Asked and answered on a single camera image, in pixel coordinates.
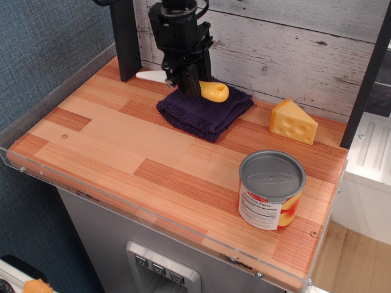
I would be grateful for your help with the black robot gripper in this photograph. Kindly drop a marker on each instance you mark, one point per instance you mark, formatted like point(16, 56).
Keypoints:
point(184, 42)

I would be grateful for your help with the white knife yellow handle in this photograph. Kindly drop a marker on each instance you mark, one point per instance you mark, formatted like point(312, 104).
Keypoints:
point(214, 91)

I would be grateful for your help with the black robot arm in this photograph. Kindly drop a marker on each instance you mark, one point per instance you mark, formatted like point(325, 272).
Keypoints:
point(184, 42)

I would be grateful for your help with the folded purple towel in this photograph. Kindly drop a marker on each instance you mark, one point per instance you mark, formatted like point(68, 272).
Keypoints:
point(203, 118)

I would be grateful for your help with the yellow cheese wedge toy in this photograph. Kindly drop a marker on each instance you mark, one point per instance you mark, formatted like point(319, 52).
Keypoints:
point(290, 121)

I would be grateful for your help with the toy tin can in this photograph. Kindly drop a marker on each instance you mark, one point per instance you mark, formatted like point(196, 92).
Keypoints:
point(270, 186)

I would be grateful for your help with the grey toy fridge cabinet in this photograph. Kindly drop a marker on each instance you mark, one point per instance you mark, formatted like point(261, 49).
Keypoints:
point(132, 257)

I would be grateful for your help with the clear acrylic edge guard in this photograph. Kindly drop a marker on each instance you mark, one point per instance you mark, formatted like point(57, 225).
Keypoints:
point(104, 140)

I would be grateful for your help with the white toy sink unit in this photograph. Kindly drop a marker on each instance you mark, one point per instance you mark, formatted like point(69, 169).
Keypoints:
point(362, 203)

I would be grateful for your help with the orange object bottom left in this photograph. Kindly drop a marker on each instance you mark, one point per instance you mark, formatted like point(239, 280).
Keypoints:
point(37, 286)

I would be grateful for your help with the black left post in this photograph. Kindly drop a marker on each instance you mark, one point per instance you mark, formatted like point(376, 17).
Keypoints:
point(126, 38)

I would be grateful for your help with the black post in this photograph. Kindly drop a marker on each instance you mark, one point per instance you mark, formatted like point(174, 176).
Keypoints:
point(370, 75)
point(126, 38)

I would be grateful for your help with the black right post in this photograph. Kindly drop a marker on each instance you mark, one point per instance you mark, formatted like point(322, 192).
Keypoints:
point(370, 75)

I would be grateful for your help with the white rail bottom left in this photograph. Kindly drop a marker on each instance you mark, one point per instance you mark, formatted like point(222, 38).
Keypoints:
point(13, 276)

